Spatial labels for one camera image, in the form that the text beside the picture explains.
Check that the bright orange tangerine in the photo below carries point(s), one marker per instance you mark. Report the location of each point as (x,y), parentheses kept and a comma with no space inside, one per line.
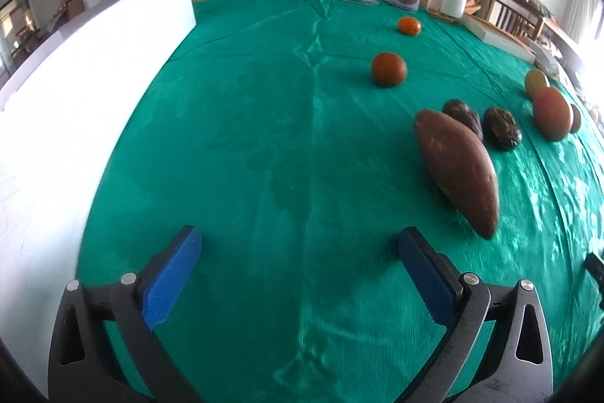
(408,26)

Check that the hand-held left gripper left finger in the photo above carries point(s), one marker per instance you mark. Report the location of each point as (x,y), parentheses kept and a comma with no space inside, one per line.
(172,275)

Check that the white plastic bag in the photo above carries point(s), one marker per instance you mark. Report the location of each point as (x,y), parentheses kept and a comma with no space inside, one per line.
(547,56)

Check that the red green mango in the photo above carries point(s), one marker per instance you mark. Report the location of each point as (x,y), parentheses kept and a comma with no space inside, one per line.
(552,114)

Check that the green satin tablecloth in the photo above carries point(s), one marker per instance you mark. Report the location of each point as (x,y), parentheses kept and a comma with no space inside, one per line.
(283,124)

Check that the flat white box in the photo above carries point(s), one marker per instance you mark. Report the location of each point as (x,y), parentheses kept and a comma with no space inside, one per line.
(498,37)

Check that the dark brown wrinkled fruit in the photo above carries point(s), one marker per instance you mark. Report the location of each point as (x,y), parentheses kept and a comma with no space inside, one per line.
(460,112)
(502,129)

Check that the white foam board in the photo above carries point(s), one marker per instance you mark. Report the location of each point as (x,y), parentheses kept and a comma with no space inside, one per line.
(71,101)

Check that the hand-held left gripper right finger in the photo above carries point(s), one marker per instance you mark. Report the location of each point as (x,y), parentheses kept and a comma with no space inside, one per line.
(427,278)

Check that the brown sweet potato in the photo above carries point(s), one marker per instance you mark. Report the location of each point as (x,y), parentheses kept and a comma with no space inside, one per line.
(457,167)

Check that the yellow green round fruit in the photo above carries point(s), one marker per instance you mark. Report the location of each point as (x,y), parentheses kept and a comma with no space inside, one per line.
(535,81)

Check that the dark orange fruit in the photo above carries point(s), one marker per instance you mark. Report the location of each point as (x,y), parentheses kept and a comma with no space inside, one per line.
(388,69)

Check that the dark wooden chair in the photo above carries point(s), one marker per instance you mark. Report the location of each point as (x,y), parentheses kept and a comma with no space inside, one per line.
(516,13)

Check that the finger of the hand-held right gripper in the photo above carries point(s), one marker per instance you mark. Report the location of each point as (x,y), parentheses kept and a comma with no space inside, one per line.
(595,268)

